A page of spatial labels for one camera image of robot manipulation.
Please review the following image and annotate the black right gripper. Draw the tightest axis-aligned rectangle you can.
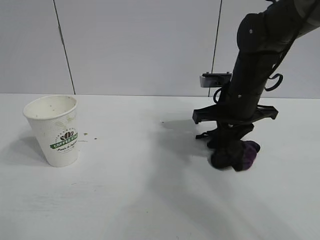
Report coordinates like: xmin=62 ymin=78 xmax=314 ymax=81
xmin=192 ymin=93 xmax=279 ymax=151

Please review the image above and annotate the dark purple cloth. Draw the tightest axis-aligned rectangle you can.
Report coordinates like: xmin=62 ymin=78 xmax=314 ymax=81
xmin=209 ymin=140 xmax=261 ymax=172

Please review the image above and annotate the white Coffee Star paper cup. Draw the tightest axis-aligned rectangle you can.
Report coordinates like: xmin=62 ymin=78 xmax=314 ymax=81
xmin=22 ymin=94 xmax=80 ymax=168

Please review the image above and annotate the black camera cable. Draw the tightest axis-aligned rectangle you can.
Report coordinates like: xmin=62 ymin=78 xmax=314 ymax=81
xmin=212 ymin=83 xmax=232 ymax=104

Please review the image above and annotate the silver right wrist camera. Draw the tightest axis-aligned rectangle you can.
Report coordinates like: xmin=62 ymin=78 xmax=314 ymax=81
xmin=199 ymin=72 xmax=233 ymax=88

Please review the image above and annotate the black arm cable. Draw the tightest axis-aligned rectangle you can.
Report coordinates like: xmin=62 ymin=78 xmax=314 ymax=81
xmin=264 ymin=0 xmax=320 ymax=92

